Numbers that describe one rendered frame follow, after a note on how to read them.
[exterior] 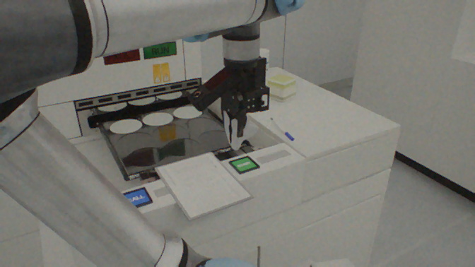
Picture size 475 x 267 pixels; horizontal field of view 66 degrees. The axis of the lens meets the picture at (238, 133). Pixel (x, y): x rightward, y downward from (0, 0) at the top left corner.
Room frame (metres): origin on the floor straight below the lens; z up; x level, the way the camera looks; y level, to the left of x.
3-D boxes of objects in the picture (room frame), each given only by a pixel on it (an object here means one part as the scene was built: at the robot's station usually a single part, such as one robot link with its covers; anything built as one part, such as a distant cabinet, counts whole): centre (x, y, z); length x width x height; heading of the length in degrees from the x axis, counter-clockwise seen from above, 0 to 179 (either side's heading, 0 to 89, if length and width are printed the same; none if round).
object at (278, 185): (0.67, 0.09, 0.89); 0.55 x 0.09 x 0.14; 120
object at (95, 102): (1.20, 0.34, 0.96); 0.44 x 0.01 x 0.02; 120
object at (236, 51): (0.73, 0.00, 1.24); 0.08 x 0.08 x 0.05
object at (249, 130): (0.71, -0.02, 1.06); 0.06 x 0.03 x 0.09; 120
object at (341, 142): (1.12, -0.17, 0.89); 0.62 x 0.35 x 0.14; 30
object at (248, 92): (0.73, -0.01, 1.16); 0.09 x 0.08 x 0.12; 120
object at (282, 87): (1.14, -0.14, 1.00); 0.07 x 0.07 x 0.07; 48
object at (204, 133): (1.02, 0.22, 0.90); 0.34 x 0.34 x 0.01; 30
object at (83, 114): (1.19, 0.33, 0.89); 0.44 x 0.02 x 0.10; 120
